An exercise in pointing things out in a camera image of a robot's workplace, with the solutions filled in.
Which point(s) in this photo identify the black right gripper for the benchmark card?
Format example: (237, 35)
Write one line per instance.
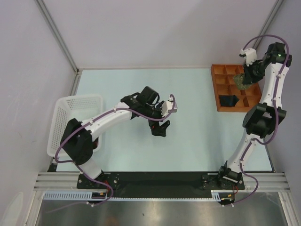
(249, 77)

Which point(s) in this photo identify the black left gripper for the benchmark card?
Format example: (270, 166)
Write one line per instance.
(160, 130)

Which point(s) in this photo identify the olive gold patterned tie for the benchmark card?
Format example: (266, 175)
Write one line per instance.
(238, 80)

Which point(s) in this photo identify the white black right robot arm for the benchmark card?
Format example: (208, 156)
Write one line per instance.
(264, 118)

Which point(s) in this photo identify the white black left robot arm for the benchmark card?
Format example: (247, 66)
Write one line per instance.
(80, 138)

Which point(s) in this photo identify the orange compartment tray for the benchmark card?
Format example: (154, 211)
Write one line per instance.
(223, 84)

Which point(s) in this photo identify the dark rolled tie in tray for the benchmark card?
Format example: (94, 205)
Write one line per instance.
(228, 100)

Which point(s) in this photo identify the dark red tie in basket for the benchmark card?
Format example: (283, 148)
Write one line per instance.
(95, 143)

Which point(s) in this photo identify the white perforated plastic basket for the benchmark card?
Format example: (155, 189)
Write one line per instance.
(80, 107)

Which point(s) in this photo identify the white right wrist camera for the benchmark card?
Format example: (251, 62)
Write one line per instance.
(249, 55)

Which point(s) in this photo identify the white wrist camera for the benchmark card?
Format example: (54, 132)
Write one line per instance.
(249, 55)
(168, 106)

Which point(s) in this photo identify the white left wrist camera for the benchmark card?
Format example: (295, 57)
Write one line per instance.
(168, 106)

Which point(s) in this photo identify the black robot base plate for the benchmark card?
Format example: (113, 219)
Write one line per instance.
(205, 180)

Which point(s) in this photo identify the white slotted cable duct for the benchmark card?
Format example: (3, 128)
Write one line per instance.
(81, 196)

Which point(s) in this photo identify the aluminium front frame rail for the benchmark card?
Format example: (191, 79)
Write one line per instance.
(263, 181)

